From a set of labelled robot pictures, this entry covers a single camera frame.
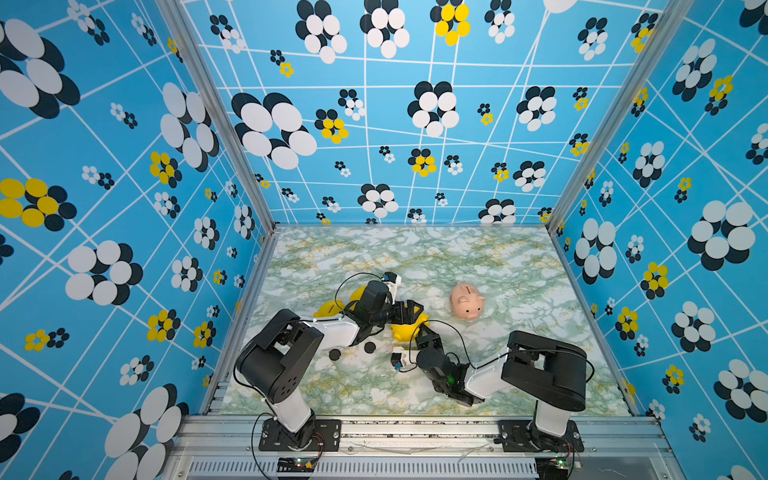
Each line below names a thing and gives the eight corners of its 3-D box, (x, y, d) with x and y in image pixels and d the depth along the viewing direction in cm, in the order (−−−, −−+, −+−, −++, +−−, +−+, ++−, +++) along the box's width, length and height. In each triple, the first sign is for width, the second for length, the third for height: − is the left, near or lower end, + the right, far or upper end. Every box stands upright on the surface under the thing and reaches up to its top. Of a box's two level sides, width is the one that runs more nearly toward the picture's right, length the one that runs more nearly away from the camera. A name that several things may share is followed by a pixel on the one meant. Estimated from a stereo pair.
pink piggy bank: (452, 324, 95) (457, 309, 88) (448, 298, 101) (453, 282, 94) (479, 324, 95) (487, 309, 88) (474, 298, 101) (480, 282, 94)
